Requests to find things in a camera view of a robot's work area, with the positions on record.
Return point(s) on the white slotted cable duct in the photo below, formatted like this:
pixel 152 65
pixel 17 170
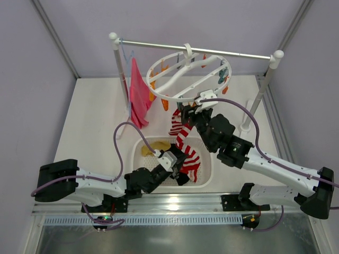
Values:
pixel 150 219

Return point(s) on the white round clip hanger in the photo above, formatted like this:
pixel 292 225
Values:
pixel 190 76

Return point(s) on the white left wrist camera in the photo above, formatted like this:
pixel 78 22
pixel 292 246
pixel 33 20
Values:
pixel 166 159

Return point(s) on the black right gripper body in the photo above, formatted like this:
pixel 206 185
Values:
pixel 187 115

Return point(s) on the pink towel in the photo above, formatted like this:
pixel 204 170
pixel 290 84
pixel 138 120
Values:
pixel 139 97

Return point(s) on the white metal clothes rack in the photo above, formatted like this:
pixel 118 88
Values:
pixel 273 59

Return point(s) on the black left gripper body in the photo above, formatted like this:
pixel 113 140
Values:
pixel 179 164

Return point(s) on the white perforated plastic basket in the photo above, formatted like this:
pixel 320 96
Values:
pixel 204 173

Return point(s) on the blue wire hanger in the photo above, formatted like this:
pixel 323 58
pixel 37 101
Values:
pixel 128 66

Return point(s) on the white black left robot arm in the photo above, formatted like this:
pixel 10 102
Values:
pixel 66 180

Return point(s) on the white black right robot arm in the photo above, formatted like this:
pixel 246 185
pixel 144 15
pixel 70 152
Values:
pixel 309 189

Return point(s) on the aluminium mounting rail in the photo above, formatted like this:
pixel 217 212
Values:
pixel 183 202

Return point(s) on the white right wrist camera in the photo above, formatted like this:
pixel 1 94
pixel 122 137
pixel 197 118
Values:
pixel 208 102

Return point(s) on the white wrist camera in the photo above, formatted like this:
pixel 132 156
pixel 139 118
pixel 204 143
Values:
pixel 208 102
pixel 166 159

